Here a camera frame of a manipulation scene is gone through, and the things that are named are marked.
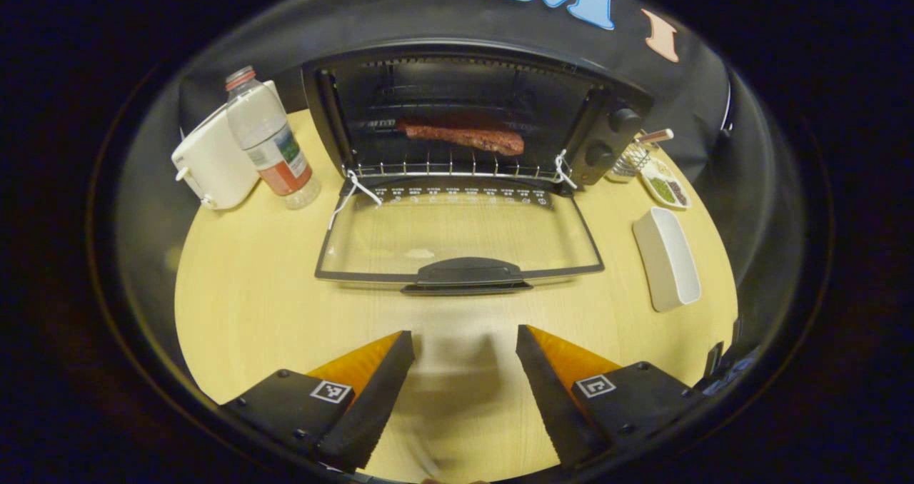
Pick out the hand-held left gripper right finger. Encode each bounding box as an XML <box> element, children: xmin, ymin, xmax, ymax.
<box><xmin>516</xmin><ymin>325</ymin><xmax>708</xmax><ymax>470</ymax></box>

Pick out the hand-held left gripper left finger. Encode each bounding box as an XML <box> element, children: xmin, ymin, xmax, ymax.
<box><xmin>220</xmin><ymin>331</ymin><xmax>416</xmax><ymax>474</ymax></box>

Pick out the black electric oven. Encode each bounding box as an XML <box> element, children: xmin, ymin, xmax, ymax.
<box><xmin>301</xmin><ymin>37</ymin><xmax>655</xmax><ymax>297</ymax></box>

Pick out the red-brown meat strip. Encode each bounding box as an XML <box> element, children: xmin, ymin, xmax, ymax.
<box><xmin>398</xmin><ymin>118</ymin><xmax>526</xmax><ymax>157</ymax></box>

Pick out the white rectangular plate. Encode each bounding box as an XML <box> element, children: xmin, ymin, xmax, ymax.
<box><xmin>632</xmin><ymin>206</ymin><xmax>703</xmax><ymax>313</ymax></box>

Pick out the clear plastic water bottle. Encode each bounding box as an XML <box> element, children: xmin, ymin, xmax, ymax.
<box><xmin>224</xmin><ymin>65</ymin><xmax>323</xmax><ymax>211</ymax></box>

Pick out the white toaster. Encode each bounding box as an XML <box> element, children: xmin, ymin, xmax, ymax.
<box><xmin>171</xmin><ymin>80</ymin><xmax>283</xmax><ymax>211</ymax></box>

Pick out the black backdrop cloth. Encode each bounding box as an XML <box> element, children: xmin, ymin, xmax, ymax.
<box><xmin>177</xmin><ymin>0</ymin><xmax>735</xmax><ymax>188</ymax></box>

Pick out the white string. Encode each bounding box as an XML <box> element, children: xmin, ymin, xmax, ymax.
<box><xmin>553</xmin><ymin>148</ymin><xmax>578</xmax><ymax>191</ymax></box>
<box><xmin>328</xmin><ymin>169</ymin><xmax>383</xmax><ymax>232</ymax></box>

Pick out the small wire basket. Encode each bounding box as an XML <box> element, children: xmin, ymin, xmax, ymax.
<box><xmin>606</xmin><ymin>137</ymin><xmax>655</xmax><ymax>184</ymax></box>

